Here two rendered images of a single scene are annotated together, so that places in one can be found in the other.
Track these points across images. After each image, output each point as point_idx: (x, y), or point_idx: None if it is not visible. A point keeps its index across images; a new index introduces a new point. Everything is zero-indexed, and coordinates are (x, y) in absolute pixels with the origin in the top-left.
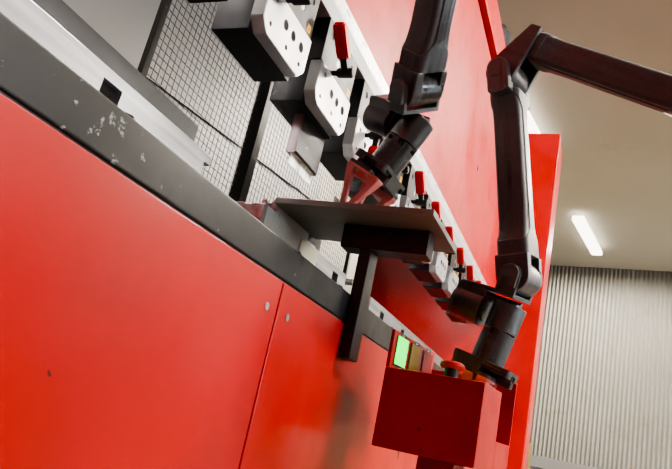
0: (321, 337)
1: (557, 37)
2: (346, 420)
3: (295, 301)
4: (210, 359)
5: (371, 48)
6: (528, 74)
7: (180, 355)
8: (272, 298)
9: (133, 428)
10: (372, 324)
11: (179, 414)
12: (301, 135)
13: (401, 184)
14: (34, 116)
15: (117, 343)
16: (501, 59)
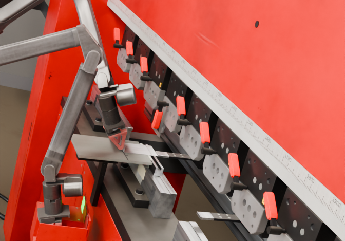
0: (91, 187)
1: (68, 29)
2: (95, 236)
3: (86, 168)
4: (73, 172)
5: (178, 50)
6: (86, 48)
7: (70, 168)
8: (82, 164)
9: None
10: (108, 200)
11: None
12: (152, 112)
13: (105, 127)
14: None
15: (66, 160)
16: None
